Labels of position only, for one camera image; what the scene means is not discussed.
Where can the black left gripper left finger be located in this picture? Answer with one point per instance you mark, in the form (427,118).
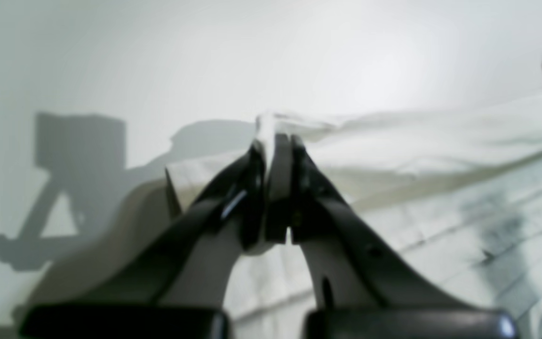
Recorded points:
(175,288)

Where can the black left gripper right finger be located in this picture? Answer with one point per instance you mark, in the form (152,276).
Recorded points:
(363,288)

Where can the beige T-shirt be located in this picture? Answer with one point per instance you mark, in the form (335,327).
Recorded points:
(457,195)

